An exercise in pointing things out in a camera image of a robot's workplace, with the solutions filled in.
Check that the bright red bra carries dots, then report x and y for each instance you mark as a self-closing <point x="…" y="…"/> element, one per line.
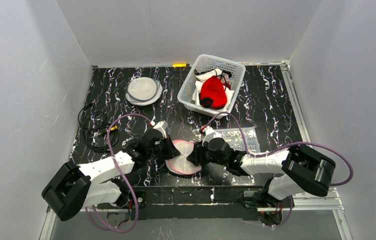
<point x="212" y="94"/>

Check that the yellow orange marker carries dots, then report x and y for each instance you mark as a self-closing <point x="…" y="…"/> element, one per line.
<point x="180" y="65"/>

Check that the clear plastic compartment box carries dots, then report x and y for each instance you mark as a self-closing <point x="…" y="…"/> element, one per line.
<point x="234" y="138"/>

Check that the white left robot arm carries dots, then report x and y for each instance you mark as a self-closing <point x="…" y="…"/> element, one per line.
<point x="77" y="186"/>

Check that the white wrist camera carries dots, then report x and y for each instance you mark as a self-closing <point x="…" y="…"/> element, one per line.
<point x="161" y="126"/>
<point x="208" y="134"/>

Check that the white mesh bag pink trim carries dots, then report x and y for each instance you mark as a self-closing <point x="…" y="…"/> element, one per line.
<point x="180" y="165"/>

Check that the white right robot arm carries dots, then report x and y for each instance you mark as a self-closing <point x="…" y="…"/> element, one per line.
<point x="299" y="167"/>

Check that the aluminium rail frame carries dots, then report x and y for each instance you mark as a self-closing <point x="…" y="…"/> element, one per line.
<point x="306" y="201"/>

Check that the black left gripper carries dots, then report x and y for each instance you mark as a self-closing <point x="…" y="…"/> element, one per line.
<point x="166" y="147"/>

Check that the black base frame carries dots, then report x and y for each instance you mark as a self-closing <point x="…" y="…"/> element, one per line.
<point x="207" y="202"/>

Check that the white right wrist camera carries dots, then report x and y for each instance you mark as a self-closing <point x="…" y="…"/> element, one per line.
<point x="208" y="134"/>

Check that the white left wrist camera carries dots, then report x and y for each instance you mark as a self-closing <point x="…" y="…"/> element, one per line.
<point x="161" y="126"/>

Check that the white mesh bag blue trim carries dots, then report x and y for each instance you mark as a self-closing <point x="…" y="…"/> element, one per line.
<point x="143" y="91"/>

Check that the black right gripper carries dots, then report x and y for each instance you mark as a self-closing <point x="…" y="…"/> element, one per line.
<point x="200" y="153"/>

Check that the white plastic basket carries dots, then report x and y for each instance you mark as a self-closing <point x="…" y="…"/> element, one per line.
<point x="205" y="62"/>

